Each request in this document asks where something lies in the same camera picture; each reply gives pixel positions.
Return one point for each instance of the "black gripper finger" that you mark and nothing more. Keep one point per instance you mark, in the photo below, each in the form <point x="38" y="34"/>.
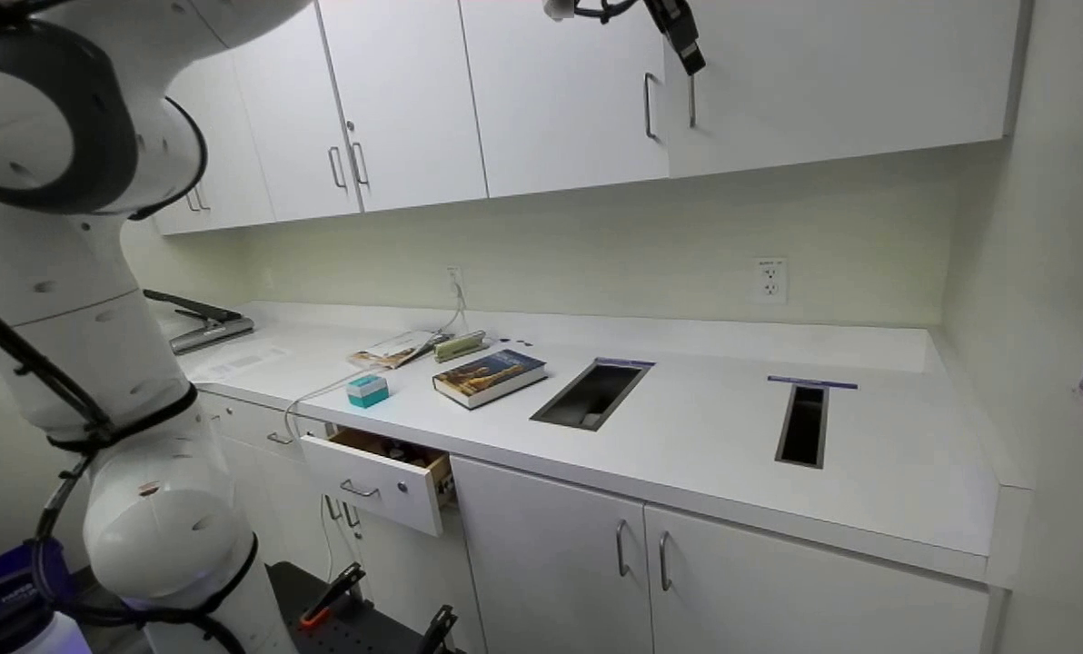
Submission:
<point x="691" y="54"/>

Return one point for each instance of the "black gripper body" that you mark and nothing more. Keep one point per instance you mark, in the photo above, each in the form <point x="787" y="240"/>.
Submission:
<point x="668" y="19"/>

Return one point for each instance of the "white cabinet door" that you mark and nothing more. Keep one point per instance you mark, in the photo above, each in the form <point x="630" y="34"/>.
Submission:
<point x="401" y="110"/>
<point x="843" y="75"/>
<point x="808" y="604"/>
<point x="292" y="131"/>
<point x="552" y="97"/>
<point x="381" y="567"/>
<point x="544" y="567"/>
<point x="234" y="168"/>

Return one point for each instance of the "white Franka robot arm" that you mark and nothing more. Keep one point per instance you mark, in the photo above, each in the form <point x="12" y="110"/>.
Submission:
<point x="55" y="303"/>

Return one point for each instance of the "wide rectangular countertop opening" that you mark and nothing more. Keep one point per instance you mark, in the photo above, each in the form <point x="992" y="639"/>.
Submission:
<point x="591" y="395"/>

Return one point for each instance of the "hardcover book picture cover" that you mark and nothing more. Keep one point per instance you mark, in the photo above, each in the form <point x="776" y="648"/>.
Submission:
<point x="489" y="375"/>

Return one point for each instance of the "narrow countertop slot opening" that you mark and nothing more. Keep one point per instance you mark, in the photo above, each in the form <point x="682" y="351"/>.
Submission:
<point x="800" y="424"/>

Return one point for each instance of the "stack of papers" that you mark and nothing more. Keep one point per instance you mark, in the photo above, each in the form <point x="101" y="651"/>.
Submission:
<point x="390" y="351"/>

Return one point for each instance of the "white drawer wooden interior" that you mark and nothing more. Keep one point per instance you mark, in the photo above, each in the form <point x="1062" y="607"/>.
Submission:
<point x="379" y="490"/>

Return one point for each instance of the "white drawer round lock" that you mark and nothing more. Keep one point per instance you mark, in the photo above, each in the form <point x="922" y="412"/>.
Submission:
<point x="253" y="424"/>

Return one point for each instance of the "black orange bar clamp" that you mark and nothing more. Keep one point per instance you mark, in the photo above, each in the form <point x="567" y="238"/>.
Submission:
<point x="436" y="631"/>
<point x="328" y="602"/>

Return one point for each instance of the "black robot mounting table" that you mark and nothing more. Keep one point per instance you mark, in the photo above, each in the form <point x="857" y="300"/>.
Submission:
<point x="372" y="638"/>

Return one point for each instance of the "white empty wall outlet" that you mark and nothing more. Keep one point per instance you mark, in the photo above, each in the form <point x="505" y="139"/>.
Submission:
<point x="771" y="280"/>

